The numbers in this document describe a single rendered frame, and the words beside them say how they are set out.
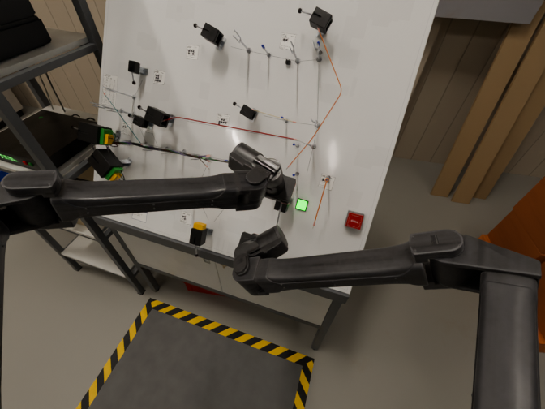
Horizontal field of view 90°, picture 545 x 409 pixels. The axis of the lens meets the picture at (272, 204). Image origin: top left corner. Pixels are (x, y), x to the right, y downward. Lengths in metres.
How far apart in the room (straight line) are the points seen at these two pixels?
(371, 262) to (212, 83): 0.86
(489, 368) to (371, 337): 1.62
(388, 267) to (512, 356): 0.17
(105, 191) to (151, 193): 0.08
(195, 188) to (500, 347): 0.50
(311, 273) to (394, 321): 1.62
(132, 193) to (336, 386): 1.62
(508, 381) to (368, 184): 0.69
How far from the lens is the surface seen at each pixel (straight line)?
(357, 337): 1.99
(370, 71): 1.02
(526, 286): 0.47
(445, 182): 3.01
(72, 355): 2.20
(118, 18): 1.41
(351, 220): 0.97
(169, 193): 0.54
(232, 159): 0.63
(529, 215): 2.44
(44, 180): 0.56
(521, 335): 0.45
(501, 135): 2.93
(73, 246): 2.31
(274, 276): 0.56
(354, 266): 0.51
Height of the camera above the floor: 1.83
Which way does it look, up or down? 47 degrees down
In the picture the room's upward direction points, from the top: 2 degrees clockwise
